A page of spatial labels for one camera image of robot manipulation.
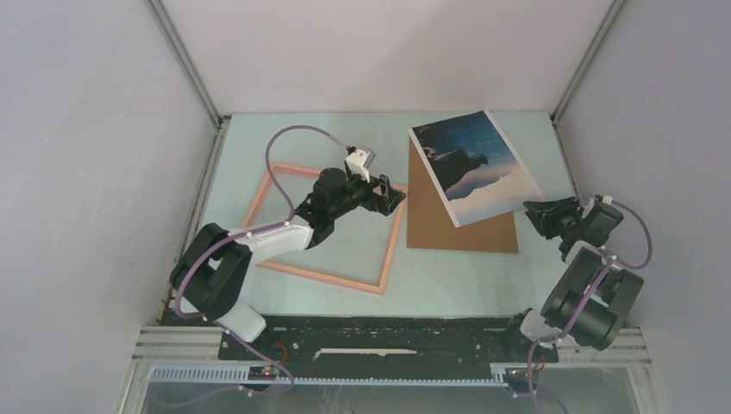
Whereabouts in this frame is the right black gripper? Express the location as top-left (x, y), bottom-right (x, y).
top-left (522, 195), bottom-right (584, 239)

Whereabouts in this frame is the landscape photo print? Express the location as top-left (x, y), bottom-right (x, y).
top-left (409, 110), bottom-right (544, 228)

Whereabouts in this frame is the left aluminium corner post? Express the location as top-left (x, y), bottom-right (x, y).
top-left (143, 0), bottom-right (224, 128)

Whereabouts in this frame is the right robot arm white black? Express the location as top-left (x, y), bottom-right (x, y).
top-left (501, 195), bottom-right (653, 361)

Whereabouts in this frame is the clear glass pane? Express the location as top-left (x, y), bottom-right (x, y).
top-left (244, 172), bottom-right (397, 285)

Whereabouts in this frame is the brown backing board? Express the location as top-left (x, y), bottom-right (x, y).
top-left (406, 143), bottom-right (519, 254)

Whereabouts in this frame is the grey cable duct strip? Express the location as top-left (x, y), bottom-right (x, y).
top-left (148, 364), bottom-right (507, 386)

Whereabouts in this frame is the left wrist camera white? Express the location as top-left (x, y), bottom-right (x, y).
top-left (345, 147), bottom-right (376, 183)

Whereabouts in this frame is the orange wooden picture frame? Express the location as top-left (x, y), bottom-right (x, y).
top-left (243, 163), bottom-right (408, 295)

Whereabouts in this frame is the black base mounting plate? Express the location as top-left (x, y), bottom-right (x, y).
top-left (253, 316), bottom-right (531, 381)

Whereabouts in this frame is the right aluminium corner post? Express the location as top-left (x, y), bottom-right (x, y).
top-left (551, 0), bottom-right (629, 126)

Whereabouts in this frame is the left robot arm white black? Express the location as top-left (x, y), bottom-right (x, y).
top-left (170, 167), bottom-right (407, 360)

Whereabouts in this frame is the aluminium corner post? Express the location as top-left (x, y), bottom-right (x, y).
top-left (143, 0), bottom-right (224, 128)
top-left (551, 0), bottom-right (629, 126)

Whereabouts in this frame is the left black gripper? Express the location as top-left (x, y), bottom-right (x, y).
top-left (330, 167), bottom-right (405, 221)

